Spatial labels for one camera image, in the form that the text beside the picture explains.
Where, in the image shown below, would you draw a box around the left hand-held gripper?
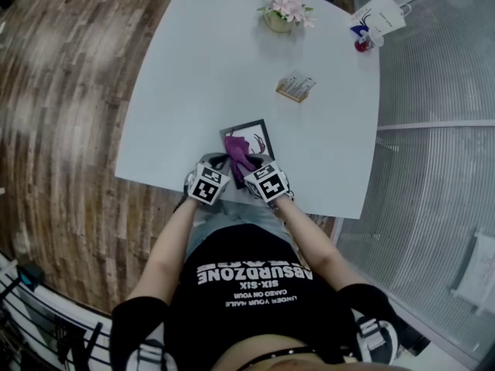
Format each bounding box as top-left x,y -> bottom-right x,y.
183,151 -> 234,207

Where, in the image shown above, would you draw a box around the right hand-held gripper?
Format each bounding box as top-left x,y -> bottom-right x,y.
231,151 -> 295,207

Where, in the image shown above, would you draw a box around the purple cleaning cloth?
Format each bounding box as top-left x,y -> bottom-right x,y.
224,134 -> 259,180

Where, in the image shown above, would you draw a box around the black framed deer picture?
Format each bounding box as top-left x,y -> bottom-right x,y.
219,118 -> 276,191

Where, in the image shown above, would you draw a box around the person's right forearm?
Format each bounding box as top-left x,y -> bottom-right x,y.
275,194 -> 369,292

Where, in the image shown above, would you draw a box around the person's left forearm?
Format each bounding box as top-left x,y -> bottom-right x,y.
125,197 -> 199,305

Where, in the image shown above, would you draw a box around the grey jeans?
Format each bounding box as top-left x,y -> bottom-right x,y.
184,200 -> 299,267

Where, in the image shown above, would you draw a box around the wooden card holder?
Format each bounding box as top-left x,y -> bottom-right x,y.
275,69 -> 318,104

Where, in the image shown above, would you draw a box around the white table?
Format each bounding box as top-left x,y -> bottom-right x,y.
114,0 -> 382,221

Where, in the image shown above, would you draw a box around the black printed t-shirt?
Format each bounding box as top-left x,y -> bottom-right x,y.
109,223 -> 408,371

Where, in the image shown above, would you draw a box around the pink flowers in pot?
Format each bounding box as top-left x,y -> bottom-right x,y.
256,0 -> 319,35

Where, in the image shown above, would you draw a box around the red cup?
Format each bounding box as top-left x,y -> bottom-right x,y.
353,29 -> 385,54

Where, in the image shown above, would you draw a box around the white paper bag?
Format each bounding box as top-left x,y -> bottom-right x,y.
349,0 -> 413,39

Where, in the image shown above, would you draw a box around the black metal rack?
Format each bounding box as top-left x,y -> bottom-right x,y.
0,251 -> 114,371

